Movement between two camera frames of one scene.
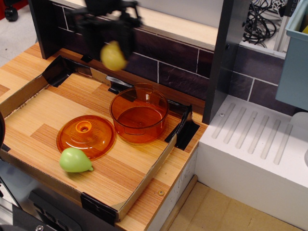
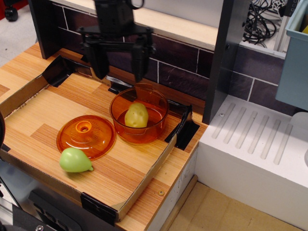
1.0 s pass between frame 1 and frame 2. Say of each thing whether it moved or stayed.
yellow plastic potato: moved
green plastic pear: stayed
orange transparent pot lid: stayed
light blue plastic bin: stayed
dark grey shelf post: stayed
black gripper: moved
